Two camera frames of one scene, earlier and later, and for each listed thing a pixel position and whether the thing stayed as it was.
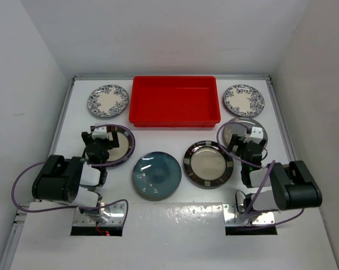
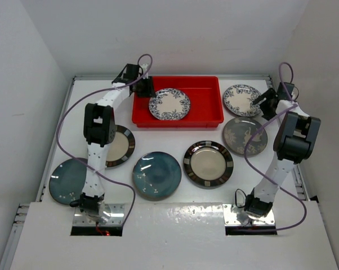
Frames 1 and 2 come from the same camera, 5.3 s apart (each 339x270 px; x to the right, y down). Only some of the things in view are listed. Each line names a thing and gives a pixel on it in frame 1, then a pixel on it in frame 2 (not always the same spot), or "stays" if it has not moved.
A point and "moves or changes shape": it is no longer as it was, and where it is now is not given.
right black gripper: x=238 y=142 → x=270 y=95
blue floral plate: x=244 y=100 stays
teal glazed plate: x=156 y=176 stays
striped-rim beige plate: x=208 y=164 stays
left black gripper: x=87 y=137 → x=148 y=91
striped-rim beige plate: x=118 y=154 stays
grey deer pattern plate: x=242 y=130 stays
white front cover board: x=170 y=235 stays
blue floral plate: x=108 y=100 moves or changes shape
